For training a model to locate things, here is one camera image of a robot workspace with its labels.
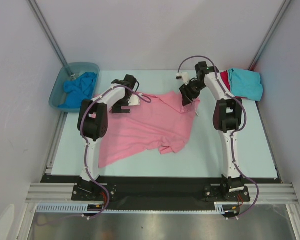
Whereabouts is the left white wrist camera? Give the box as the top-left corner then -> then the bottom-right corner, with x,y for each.
127,95 -> 141,107

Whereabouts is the aluminium corner post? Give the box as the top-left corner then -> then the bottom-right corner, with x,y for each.
26,0 -> 68,66
248,0 -> 294,71

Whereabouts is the pink t shirt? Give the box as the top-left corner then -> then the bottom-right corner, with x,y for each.
98,91 -> 201,168

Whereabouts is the crumpled blue t shirt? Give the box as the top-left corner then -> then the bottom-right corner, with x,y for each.
58,72 -> 98,109

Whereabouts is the folded light blue t shirt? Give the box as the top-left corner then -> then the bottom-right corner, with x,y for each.
227,68 -> 264,102

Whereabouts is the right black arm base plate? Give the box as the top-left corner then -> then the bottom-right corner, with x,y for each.
203,185 -> 251,202

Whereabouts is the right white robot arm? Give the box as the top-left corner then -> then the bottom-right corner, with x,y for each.
176,61 -> 246,201

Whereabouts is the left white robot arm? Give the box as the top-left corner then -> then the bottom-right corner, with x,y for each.
77,74 -> 140,200

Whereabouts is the translucent blue plastic bin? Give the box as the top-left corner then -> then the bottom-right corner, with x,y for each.
49,62 -> 100,113

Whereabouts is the left aluminium corner post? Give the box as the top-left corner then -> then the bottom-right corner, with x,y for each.
26,0 -> 68,66

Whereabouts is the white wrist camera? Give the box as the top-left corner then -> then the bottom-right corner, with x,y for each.
176,72 -> 191,85
127,95 -> 141,107

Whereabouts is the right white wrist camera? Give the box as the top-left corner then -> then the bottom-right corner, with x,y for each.
176,72 -> 191,85

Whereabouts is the folded red t shirt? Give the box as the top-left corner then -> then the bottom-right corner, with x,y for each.
220,70 -> 246,99

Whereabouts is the aluminium front rail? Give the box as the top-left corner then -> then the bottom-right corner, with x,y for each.
25,183 -> 299,204

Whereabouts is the right aluminium corner post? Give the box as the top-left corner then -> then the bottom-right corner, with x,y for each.
248,0 -> 294,71

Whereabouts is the slotted cable duct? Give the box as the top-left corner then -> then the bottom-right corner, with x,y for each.
36,202 -> 241,215

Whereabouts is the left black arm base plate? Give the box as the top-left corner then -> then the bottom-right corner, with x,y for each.
71,182 -> 119,202

